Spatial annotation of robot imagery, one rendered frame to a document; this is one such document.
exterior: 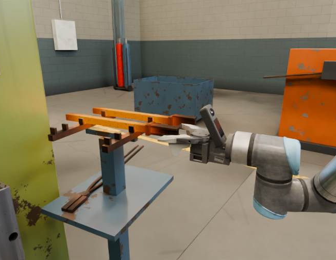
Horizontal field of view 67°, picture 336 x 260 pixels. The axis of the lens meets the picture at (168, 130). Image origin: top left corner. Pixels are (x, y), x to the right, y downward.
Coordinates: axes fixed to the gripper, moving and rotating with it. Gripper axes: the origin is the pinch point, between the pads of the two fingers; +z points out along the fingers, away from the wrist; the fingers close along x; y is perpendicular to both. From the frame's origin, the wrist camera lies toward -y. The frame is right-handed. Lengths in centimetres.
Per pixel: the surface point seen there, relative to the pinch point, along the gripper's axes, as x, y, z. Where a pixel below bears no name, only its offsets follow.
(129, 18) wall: 747, -121, 505
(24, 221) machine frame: -18, 37, 50
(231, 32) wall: 738, -66, 145
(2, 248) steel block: -36, 28, 32
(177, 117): 9.7, -1.5, 1.2
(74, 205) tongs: -15.6, 25.2, 26.4
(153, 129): -0.9, 0.1, 4.5
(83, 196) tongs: -10.2, 25.2, 27.9
